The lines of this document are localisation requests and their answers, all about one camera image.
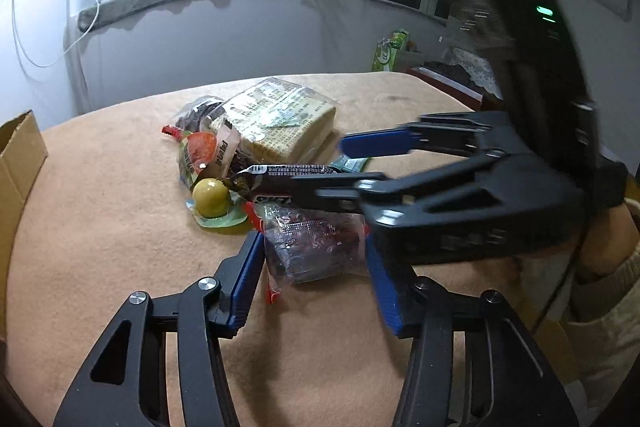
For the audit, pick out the cardboard box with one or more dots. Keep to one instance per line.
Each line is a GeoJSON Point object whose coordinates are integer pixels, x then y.
{"type": "Point", "coordinates": [20, 157]}

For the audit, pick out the brown snack sachet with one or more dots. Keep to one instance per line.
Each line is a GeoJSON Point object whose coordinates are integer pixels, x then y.
{"type": "Point", "coordinates": [226, 149]}

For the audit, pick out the red wooden cabinet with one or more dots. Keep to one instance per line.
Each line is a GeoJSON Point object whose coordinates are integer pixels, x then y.
{"type": "Point", "coordinates": [450, 89]}

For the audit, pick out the person's right forearm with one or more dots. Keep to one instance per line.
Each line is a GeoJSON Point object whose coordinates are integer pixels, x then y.
{"type": "Point", "coordinates": [610, 307]}

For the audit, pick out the white pipe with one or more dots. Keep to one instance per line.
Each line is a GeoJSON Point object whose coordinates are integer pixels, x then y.
{"type": "Point", "coordinates": [82, 72]}

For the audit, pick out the green printed package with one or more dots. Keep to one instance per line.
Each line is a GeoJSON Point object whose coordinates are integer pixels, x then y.
{"type": "Point", "coordinates": [385, 57]}

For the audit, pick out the chocolate bar brown wrapper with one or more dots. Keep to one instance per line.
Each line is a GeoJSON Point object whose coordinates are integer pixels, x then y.
{"type": "Point", "coordinates": [272, 198]}
{"type": "Point", "coordinates": [280, 169]}

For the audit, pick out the clear bag of red snacks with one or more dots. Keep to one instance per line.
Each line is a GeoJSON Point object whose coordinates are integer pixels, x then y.
{"type": "Point", "coordinates": [310, 247]}

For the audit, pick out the clear pack of wafer biscuits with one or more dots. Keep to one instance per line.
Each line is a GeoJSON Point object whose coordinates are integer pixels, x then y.
{"type": "Point", "coordinates": [280, 117]}

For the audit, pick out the orange jelly cup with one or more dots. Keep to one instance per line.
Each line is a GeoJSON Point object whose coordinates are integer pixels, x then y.
{"type": "Point", "coordinates": [202, 146]}

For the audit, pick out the white lace cloth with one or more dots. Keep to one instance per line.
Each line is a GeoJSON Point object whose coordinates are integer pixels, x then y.
{"type": "Point", "coordinates": [475, 69]}

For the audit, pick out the yellow-green jelly cup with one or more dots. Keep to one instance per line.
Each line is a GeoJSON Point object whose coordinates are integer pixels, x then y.
{"type": "Point", "coordinates": [211, 197]}

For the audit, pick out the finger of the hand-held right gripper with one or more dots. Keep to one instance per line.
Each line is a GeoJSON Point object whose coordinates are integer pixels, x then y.
{"type": "Point", "coordinates": [375, 143]}
{"type": "Point", "coordinates": [340, 189]}

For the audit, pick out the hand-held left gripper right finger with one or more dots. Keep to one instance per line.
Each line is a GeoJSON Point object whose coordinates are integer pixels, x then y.
{"type": "Point", "coordinates": [385, 292]}

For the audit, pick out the dark dried fruit zip bag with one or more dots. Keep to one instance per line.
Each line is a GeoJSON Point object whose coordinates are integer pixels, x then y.
{"type": "Point", "coordinates": [197, 114]}

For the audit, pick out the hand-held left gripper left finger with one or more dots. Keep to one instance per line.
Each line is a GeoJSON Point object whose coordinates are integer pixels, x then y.
{"type": "Point", "coordinates": [247, 287]}

